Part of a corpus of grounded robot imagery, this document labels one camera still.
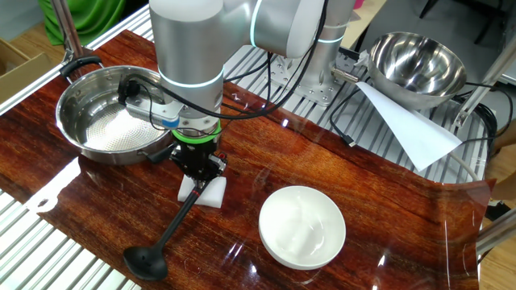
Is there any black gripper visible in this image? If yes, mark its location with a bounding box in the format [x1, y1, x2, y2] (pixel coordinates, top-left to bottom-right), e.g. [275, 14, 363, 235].
[169, 140, 228, 189]

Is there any black ladle with red ring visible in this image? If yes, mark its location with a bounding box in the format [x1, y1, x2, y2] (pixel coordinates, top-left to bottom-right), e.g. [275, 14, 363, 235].
[123, 151, 228, 282]

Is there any white ceramic bowl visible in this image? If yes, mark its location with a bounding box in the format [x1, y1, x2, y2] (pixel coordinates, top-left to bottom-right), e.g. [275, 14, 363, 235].
[258, 184, 347, 271]

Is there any steel mixing bowl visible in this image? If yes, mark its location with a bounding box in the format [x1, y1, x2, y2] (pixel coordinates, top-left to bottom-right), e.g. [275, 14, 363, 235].
[367, 31, 468, 110]

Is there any white sponge block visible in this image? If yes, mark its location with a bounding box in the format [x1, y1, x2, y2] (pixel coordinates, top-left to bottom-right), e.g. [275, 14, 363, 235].
[177, 173, 227, 209]

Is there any wood pattern table mat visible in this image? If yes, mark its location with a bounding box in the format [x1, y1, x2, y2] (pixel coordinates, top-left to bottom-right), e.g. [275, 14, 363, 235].
[0, 28, 497, 290]

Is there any green cloth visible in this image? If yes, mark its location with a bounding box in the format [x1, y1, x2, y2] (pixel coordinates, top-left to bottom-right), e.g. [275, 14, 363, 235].
[38, 0, 128, 48]

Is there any brown cardboard box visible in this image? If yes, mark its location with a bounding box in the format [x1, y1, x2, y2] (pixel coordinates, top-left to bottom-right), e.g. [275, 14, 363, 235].
[0, 38, 53, 104]

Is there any beige wooden board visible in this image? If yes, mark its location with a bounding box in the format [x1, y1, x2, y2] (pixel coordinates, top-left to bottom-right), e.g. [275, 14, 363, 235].
[344, 0, 388, 49]

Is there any white paper sheet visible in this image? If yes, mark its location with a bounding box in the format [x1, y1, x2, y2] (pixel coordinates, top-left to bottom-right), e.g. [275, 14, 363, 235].
[355, 81, 464, 172]

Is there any black shoe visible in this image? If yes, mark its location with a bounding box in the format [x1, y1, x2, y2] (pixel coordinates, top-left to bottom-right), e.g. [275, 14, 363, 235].
[485, 201, 513, 221]

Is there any person bare limb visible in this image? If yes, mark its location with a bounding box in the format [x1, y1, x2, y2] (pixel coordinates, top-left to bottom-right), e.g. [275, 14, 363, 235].
[489, 176, 516, 202]
[492, 129, 516, 157]

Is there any green adapter ring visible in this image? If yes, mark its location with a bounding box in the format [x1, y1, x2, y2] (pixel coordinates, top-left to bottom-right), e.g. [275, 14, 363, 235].
[171, 120, 223, 145]

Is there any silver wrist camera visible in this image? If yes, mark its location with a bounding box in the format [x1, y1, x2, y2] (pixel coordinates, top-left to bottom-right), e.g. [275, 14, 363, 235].
[120, 94, 182, 130]

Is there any black camera cable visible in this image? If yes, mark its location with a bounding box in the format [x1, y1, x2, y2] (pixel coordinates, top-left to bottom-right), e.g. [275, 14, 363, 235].
[117, 0, 330, 122]

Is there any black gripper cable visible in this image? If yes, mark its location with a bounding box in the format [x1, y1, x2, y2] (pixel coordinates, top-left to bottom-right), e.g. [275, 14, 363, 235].
[217, 0, 330, 134]

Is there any steel pot with black handles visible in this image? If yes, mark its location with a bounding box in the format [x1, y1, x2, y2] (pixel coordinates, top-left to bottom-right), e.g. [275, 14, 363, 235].
[55, 55, 190, 166]

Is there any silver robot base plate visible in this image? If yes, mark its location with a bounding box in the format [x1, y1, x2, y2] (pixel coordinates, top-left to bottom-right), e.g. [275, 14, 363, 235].
[269, 56, 364, 108]

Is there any black usb cable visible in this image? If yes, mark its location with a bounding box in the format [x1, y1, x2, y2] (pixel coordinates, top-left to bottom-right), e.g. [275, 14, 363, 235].
[329, 86, 370, 148]

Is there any silver cable connector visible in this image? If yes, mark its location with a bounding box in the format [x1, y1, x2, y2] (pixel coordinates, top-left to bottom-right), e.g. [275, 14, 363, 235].
[330, 66, 360, 84]

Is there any aluminium frame post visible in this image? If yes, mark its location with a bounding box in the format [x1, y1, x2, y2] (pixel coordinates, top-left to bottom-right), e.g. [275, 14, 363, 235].
[453, 43, 516, 128]
[50, 0, 88, 61]
[475, 209, 516, 255]

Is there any grey hose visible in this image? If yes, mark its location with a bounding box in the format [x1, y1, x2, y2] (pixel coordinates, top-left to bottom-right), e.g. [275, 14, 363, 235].
[447, 151, 481, 182]

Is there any black cable bundle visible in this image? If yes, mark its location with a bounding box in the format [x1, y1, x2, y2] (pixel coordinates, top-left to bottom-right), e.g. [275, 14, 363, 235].
[453, 82, 515, 162]

